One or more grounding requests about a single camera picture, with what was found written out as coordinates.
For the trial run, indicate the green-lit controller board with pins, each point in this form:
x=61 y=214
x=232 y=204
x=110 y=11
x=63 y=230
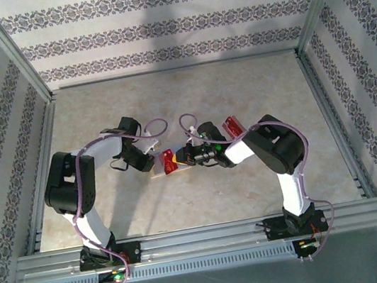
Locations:
x=116 y=276
x=307 y=246

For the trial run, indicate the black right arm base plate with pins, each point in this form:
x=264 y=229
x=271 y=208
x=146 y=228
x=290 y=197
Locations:
x=274 y=230

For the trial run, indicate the aluminium table edge rail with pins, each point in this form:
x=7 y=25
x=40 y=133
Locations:
x=177 y=68
x=41 y=150
x=335 y=118

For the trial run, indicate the red credit card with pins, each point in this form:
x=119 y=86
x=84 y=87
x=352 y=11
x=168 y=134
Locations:
x=233 y=126

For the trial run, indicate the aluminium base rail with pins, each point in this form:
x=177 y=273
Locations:
x=203 y=237

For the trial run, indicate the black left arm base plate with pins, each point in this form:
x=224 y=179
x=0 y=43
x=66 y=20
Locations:
x=132 y=252

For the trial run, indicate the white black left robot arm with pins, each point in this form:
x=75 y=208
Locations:
x=104 y=152

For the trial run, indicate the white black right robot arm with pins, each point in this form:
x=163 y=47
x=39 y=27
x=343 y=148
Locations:
x=289 y=190

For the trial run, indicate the red packet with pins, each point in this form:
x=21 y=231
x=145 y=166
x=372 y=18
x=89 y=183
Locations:
x=168 y=162

